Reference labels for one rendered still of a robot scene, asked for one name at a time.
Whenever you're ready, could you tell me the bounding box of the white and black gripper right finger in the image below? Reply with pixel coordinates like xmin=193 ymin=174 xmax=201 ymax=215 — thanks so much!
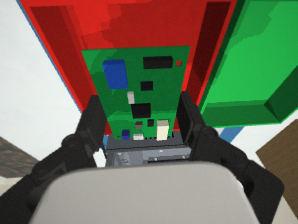
xmin=176 ymin=91 xmax=285 ymax=224

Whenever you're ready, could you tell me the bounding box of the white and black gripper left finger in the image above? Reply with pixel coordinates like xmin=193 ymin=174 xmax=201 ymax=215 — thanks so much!
xmin=0 ymin=95 xmax=107 ymax=224

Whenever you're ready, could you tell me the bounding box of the green open-top bin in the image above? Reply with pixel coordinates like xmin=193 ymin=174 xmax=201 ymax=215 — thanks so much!
xmin=198 ymin=0 xmax=298 ymax=128

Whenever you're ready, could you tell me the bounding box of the red open bin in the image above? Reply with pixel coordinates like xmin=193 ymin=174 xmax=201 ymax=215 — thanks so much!
xmin=19 ymin=0 xmax=237 ymax=112

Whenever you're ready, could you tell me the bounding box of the green circuit board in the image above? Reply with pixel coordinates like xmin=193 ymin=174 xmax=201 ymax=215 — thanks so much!
xmin=81 ymin=45 xmax=190 ymax=140

